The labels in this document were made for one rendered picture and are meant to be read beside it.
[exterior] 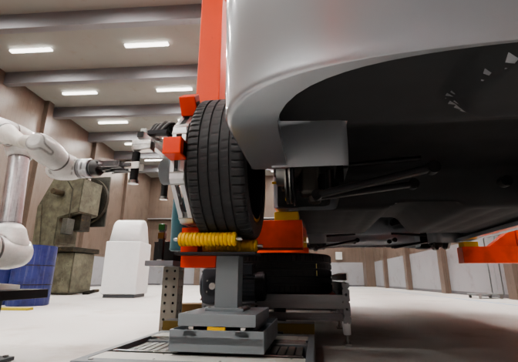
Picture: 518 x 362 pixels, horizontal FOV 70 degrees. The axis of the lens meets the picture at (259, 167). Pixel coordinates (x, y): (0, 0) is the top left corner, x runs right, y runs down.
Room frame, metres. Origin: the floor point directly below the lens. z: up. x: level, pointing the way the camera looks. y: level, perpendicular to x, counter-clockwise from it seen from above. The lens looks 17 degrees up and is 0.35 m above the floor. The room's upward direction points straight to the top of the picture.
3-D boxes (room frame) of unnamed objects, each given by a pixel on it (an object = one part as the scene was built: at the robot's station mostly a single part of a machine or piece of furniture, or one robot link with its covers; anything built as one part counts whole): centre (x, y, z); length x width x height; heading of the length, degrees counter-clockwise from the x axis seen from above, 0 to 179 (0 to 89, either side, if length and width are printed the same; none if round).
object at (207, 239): (1.57, 0.21, 0.51); 0.29 x 0.06 x 0.06; 81
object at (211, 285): (2.04, 0.09, 0.26); 0.42 x 0.18 x 0.35; 81
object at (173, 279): (2.41, 0.53, 0.21); 0.10 x 0.10 x 0.42; 81
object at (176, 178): (1.70, 0.29, 0.85); 0.54 x 0.07 x 0.54; 171
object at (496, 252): (3.83, -2.33, 0.69); 0.52 x 0.17 x 0.35; 81
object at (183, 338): (1.73, 0.12, 0.13); 0.50 x 0.36 x 0.10; 171
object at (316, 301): (3.45, -0.27, 0.13); 2.47 x 0.85 x 0.27; 171
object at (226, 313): (1.68, 0.13, 0.32); 0.40 x 0.30 x 0.28; 171
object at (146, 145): (1.57, 0.52, 0.93); 0.09 x 0.05 x 0.05; 81
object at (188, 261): (1.70, 0.26, 0.48); 0.16 x 0.12 x 0.17; 81
